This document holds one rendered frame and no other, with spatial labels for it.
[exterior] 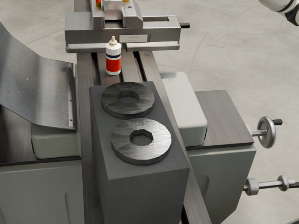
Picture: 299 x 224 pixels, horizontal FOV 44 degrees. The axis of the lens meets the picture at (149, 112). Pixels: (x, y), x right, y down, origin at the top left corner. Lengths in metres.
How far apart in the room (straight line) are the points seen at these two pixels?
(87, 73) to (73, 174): 0.30
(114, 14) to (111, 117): 0.57
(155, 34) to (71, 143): 0.41
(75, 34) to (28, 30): 2.15
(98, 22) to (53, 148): 0.38
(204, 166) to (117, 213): 0.64
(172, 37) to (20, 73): 0.46
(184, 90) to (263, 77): 1.70
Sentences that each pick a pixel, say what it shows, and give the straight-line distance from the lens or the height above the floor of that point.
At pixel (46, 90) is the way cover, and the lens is 1.08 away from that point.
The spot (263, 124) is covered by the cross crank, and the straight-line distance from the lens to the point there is 1.41.
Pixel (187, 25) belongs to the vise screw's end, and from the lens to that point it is 1.21.
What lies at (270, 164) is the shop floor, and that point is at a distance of 2.16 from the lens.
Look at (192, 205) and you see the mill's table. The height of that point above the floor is 0.90.
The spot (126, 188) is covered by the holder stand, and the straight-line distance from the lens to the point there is 0.54.
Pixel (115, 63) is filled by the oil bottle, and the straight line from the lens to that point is 1.01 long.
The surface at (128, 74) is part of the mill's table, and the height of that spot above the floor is 0.90.
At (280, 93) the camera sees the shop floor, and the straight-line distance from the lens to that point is 2.72.
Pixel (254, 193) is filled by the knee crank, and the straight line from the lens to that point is 1.34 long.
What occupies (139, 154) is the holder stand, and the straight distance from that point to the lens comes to 0.53.
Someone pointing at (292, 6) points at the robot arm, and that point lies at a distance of 0.98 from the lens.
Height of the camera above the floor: 1.48
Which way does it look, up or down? 40 degrees down
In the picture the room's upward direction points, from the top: 5 degrees clockwise
